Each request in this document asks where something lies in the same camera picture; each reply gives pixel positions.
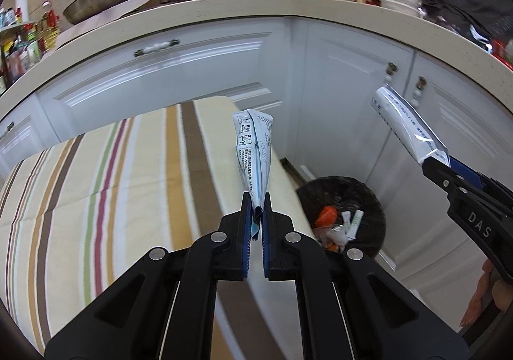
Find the black trash bin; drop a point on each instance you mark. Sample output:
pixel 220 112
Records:
pixel 360 191

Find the red packet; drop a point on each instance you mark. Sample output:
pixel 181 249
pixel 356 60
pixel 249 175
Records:
pixel 503 51

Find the small white drawer front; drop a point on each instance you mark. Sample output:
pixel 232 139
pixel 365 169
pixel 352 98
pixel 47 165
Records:
pixel 248 91

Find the white bowl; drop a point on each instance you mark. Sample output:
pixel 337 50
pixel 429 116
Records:
pixel 398 6

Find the wide white drawer front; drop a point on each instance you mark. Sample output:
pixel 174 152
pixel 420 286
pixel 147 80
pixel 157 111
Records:
pixel 200 63

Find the white cabinet door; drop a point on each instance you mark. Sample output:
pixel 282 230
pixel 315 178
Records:
pixel 340 103
pixel 469 115

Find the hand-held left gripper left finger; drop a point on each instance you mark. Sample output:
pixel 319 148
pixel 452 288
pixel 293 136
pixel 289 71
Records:
pixel 246 231

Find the crumpled clear wrapper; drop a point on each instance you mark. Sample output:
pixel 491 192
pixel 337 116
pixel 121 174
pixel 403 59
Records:
pixel 338 229

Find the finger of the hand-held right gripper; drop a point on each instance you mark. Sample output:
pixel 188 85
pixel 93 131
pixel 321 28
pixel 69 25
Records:
pixel 465 173
pixel 445 179

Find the white orange-printed plastic bag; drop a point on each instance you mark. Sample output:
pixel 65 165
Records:
pixel 340 240

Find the row of condiment bottles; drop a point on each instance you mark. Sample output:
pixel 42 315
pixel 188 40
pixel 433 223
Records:
pixel 20 51

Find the orange plastic bag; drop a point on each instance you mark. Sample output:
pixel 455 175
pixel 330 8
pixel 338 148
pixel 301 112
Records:
pixel 326 215

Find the white paper roll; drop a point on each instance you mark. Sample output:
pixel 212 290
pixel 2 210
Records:
pixel 22 3

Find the white blue printed packet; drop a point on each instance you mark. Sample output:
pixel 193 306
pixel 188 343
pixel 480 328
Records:
pixel 408 123
pixel 254 151

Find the striped tablecloth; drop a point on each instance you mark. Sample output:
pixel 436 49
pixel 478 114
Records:
pixel 140 183

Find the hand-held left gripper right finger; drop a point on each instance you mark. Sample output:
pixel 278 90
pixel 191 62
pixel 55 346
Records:
pixel 266 231

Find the person's right hand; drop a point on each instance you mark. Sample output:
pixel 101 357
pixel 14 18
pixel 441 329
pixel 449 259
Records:
pixel 481 296

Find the yellow oil bottle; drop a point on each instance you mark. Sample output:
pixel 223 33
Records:
pixel 50 21

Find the narrow white cabinet front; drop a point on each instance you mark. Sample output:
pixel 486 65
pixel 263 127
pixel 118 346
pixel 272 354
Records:
pixel 24 143

